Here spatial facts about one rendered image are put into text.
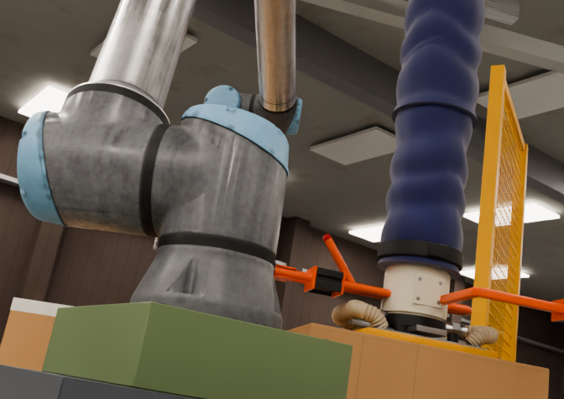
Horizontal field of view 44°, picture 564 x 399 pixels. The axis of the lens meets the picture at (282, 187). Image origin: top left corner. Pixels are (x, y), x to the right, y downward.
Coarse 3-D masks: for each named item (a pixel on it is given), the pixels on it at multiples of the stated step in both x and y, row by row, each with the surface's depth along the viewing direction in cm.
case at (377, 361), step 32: (352, 352) 158; (384, 352) 160; (416, 352) 161; (448, 352) 163; (352, 384) 156; (384, 384) 158; (416, 384) 159; (448, 384) 161; (480, 384) 163; (512, 384) 164; (544, 384) 166
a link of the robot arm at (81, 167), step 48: (144, 0) 104; (192, 0) 110; (144, 48) 99; (96, 96) 91; (144, 96) 93; (48, 144) 87; (96, 144) 87; (144, 144) 86; (48, 192) 87; (96, 192) 86
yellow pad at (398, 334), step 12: (396, 324) 171; (384, 336) 165; (396, 336) 165; (408, 336) 166; (420, 336) 168; (456, 336) 172; (444, 348) 167; (456, 348) 168; (468, 348) 168; (480, 348) 171
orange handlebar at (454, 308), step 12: (276, 276) 175; (288, 276) 176; (300, 276) 176; (348, 288) 178; (360, 288) 178; (372, 288) 179; (468, 288) 163; (480, 288) 160; (444, 300) 174; (456, 300) 169; (504, 300) 160; (516, 300) 161; (528, 300) 161; (540, 300) 162; (456, 312) 187; (468, 312) 184
